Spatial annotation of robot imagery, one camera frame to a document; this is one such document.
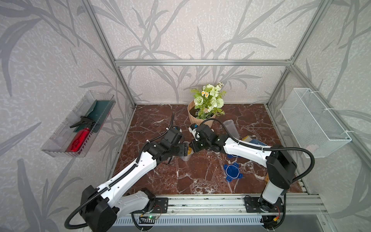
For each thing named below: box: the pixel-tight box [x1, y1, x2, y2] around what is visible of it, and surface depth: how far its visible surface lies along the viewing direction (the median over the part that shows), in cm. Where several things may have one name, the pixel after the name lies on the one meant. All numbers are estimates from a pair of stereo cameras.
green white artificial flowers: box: [190, 82, 227, 120], surface depth 87 cm
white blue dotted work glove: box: [241, 135, 268, 146], surface depth 101 cm
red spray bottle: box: [69, 127, 91, 153], surface depth 60 cm
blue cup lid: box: [224, 162, 243, 183], surface depth 87 cm
